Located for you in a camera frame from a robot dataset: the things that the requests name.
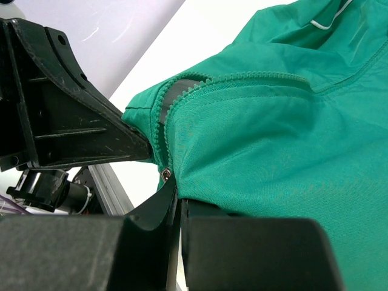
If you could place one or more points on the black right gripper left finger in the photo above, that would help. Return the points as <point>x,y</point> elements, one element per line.
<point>137,251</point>

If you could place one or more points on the aluminium table front rail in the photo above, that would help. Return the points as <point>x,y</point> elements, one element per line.
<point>112,196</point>

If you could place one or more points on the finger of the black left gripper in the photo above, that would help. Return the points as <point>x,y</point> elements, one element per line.
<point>52,117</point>

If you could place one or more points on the green jacket with white lining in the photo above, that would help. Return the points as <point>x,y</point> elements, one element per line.
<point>289,120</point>

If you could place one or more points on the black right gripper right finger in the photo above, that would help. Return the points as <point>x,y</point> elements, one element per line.
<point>231,252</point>

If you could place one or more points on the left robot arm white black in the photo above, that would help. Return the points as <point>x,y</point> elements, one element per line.
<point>50,190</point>

